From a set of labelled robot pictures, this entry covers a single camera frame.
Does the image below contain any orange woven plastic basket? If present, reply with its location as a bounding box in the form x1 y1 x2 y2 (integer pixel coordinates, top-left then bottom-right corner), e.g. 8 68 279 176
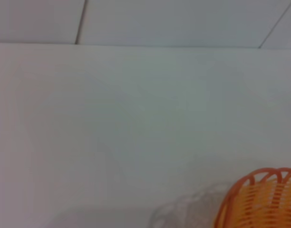
213 167 291 228

